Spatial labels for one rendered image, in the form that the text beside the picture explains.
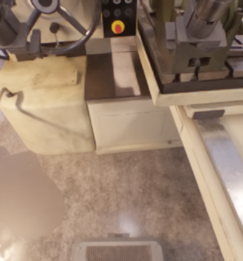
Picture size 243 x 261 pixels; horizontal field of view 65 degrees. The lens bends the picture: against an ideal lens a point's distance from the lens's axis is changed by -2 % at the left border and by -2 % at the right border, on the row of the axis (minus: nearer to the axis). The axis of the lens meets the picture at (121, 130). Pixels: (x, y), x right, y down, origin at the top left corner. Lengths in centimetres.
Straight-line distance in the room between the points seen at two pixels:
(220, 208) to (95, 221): 93
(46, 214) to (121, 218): 56
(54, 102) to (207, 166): 103
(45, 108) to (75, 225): 86
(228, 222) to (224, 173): 20
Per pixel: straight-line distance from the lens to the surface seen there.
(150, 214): 155
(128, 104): 138
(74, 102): 136
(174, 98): 91
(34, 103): 145
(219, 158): 96
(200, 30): 49
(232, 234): 87
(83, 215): 157
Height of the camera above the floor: 148
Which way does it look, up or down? 50 degrees down
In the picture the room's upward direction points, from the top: 2 degrees counter-clockwise
